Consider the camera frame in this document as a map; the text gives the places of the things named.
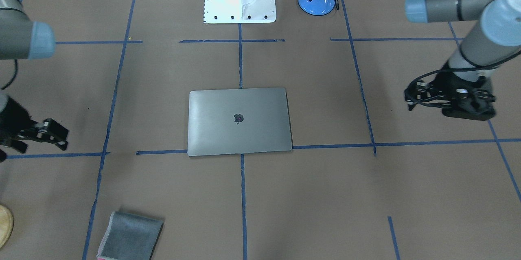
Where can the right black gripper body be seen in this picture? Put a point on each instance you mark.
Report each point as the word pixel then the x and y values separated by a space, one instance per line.
pixel 13 118

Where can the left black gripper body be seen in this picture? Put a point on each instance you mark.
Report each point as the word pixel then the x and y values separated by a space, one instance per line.
pixel 447 84

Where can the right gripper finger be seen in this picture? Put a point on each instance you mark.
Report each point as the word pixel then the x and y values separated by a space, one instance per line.
pixel 17 141
pixel 51 130

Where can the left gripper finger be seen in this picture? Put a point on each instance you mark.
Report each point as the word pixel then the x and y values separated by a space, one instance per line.
pixel 421 93

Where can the silver laptop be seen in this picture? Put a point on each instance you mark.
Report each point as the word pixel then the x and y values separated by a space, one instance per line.
pixel 238 121

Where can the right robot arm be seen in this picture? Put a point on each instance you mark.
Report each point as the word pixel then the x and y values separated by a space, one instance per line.
pixel 22 38

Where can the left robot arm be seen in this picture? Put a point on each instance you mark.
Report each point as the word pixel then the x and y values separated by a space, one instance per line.
pixel 493 40

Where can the wooden mug tree stand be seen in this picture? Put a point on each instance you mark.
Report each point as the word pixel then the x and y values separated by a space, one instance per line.
pixel 6 224

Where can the folded grey cloth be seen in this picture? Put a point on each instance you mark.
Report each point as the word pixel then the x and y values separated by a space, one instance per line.
pixel 129 237

